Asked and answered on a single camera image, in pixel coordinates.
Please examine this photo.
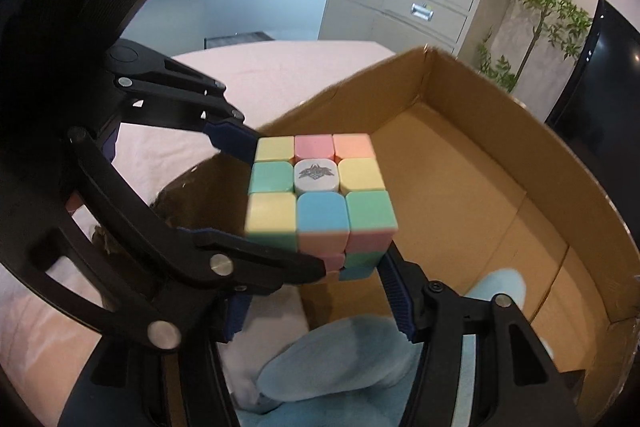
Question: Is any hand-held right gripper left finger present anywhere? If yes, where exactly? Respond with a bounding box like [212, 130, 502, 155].
[57, 294, 251, 427]

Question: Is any light blue plush toy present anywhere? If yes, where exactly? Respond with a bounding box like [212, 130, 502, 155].
[235, 269, 556, 427]

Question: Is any black flat screen television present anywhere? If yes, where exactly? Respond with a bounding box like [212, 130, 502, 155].
[544, 0, 640, 168]

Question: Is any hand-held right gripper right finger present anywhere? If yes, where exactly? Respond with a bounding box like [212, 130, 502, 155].
[377, 243, 583, 427]

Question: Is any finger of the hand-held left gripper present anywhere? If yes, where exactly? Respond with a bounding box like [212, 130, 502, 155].
[15, 127, 326, 350]
[102, 44, 261, 165]

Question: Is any pastel puzzle cube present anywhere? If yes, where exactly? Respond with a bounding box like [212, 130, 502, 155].
[244, 133, 399, 283]

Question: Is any brown cardboard box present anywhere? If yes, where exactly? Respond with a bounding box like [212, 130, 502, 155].
[150, 44, 640, 427]

